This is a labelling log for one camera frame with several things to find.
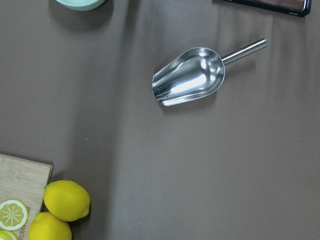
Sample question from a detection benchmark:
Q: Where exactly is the steel ice scoop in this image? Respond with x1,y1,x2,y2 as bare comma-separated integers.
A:
152,38,268,107

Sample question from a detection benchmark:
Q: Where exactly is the lemon slice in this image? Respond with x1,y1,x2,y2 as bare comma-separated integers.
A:
0,199,29,231
0,229,18,240

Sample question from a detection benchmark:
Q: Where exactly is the bamboo cutting board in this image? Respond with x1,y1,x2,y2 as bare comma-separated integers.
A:
0,154,53,240

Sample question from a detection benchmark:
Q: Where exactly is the whole yellow lemon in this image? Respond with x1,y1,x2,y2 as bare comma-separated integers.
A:
43,180,91,222
28,212,72,240

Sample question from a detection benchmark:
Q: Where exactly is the black framed wooden tray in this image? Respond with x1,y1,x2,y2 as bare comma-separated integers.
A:
224,0,312,18

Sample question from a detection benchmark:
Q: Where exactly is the mint green bowl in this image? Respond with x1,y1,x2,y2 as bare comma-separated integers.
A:
56,0,106,12

